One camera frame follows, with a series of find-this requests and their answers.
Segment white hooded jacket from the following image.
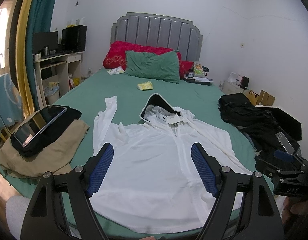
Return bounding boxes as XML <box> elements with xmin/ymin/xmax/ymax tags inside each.
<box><xmin>90</xmin><ymin>96</ymin><xmax>249</xmax><ymax>234</ymax></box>

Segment smartphone on black clothes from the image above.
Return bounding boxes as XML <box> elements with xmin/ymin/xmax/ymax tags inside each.
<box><xmin>275</xmin><ymin>132</ymin><xmax>295</xmax><ymax>155</ymax></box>

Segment black clothes pile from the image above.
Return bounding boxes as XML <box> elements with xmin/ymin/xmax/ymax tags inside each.
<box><xmin>218</xmin><ymin>93</ymin><xmax>300</xmax><ymax>155</ymax></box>

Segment person's right hand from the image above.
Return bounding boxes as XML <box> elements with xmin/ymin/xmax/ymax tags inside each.
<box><xmin>281</xmin><ymin>197</ymin><xmax>308</xmax><ymax>224</ymax></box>

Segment beige folded garment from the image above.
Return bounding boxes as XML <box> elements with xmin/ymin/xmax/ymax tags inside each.
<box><xmin>0</xmin><ymin>119</ymin><xmax>89</xmax><ymax>179</ymax></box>

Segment green bed sheet mattress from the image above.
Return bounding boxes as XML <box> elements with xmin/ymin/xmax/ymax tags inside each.
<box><xmin>0</xmin><ymin>68</ymin><xmax>276</xmax><ymax>239</ymax></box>

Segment tablet with dark screen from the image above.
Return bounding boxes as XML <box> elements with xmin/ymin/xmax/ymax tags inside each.
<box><xmin>13</xmin><ymin>105</ymin><xmax>67</xmax><ymax>147</ymax></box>

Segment cardboard boxes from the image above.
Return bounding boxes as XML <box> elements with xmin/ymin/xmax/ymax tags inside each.
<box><xmin>243</xmin><ymin>90</ymin><xmax>275</xmax><ymax>106</ymax></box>

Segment white nightstand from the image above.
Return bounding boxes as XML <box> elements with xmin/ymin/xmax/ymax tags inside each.
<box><xmin>221</xmin><ymin>72</ymin><xmax>248</xmax><ymax>94</ymax></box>

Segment trash bin with bag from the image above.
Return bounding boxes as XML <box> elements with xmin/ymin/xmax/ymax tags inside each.
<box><xmin>44</xmin><ymin>82</ymin><xmax>60</xmax><ymax>105</ymax></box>

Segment stack of books and papers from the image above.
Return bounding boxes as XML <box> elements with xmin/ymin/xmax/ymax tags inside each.
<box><xmin>184</xmin><ymin>66</ymin><xmax>214</xmax><ymax>86</ymax></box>

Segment yellow curtain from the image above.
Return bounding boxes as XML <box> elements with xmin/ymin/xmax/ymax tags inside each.
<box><xmin>15</xmin><ymin>0</ymin><xmax>35</xmax><ymax>118</ymax></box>

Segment snack bag at bedside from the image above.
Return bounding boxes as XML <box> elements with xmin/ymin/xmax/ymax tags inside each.
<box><xmin>193</xmin><ymin>61</ymin><xmax>205</xmax><ymax>77</ymax></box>

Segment yellow packet on bed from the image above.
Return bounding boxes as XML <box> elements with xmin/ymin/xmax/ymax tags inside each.
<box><xmin>137</xmin><ymin>81</ymin><xmax>153</xmax><ymax>91</ymax></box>

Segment white packet near pillow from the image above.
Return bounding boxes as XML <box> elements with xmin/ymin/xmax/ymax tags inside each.
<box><xmin>107</xmin><ymin>66</ymin><xmax>125</xmax><ymax>75</ymax></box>

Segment green pillow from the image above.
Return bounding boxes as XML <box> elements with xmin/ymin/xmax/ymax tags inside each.
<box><xmin>125</xmin><ymin>50</ymin><xmax>180</xmax><ymax>83</ymax></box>

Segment white wooden desk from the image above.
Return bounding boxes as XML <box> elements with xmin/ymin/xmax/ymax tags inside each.
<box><xmin>34</xmin><ymin>52</ymin><xmax>83</xmax><ymax>108</ymax></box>

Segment red quilt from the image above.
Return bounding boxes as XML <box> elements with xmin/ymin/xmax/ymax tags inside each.
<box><xmin>103</xmin><ymin>41</ymin><xmax>194</xmax><ymax>80</ymax></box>

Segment black computer monitor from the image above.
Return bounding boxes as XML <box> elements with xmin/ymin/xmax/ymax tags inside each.
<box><xmin>32</xmin><ymin>31</ymin><xmax>58</xmax><ymax>54</ymax></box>

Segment grey upholstered headboard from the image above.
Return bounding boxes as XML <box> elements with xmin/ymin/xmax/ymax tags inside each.
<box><xmin>110</xmin><ymin>12</ymin><xmax>203</xmax><ymax>61</ymax></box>

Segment teal curtain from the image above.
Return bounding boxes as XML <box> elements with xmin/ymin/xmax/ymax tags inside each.
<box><xmin>25</xmin><ymin>0</ymin><xmax>57</xmax><ymax>112</ymax></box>

